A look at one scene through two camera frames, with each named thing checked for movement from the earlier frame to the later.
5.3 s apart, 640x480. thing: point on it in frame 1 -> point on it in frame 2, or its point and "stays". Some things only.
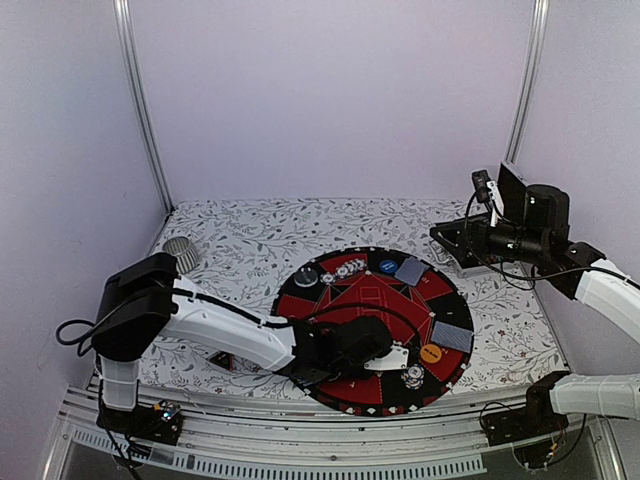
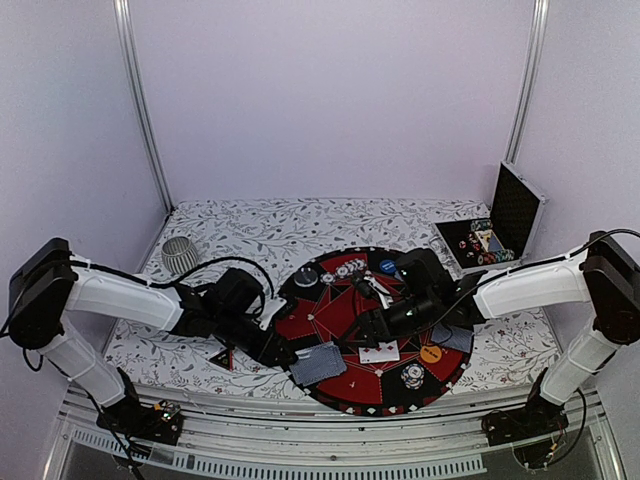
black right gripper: x=439 y=241 -> x=367 y=320
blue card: x=452 y=336 stays
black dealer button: x=305 y=277 stays
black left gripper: x=345 y=325 -> x=269 y=350
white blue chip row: x=344 y=271 stays
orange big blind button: x=431 y=353 stays
